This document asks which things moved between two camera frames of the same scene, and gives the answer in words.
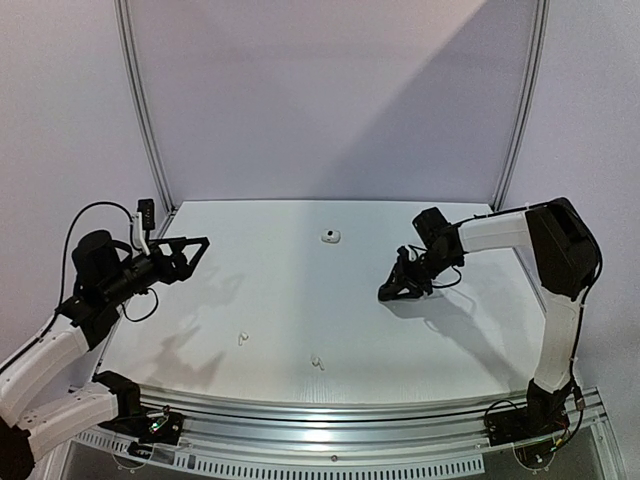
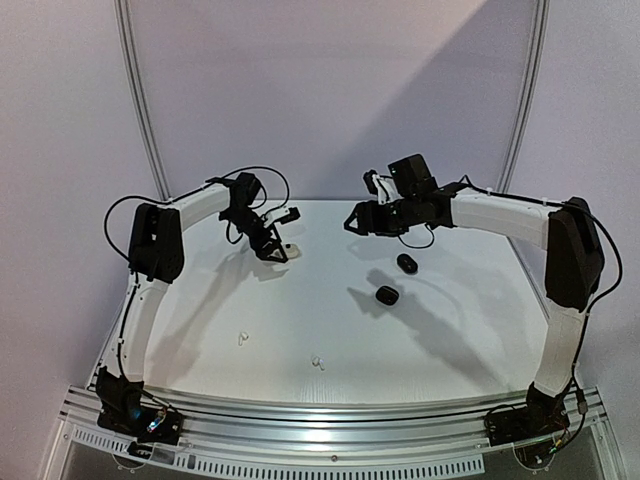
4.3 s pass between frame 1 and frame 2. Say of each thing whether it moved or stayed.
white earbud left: stayed
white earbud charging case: moved
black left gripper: moved
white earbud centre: stayed
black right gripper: moved
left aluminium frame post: stayed
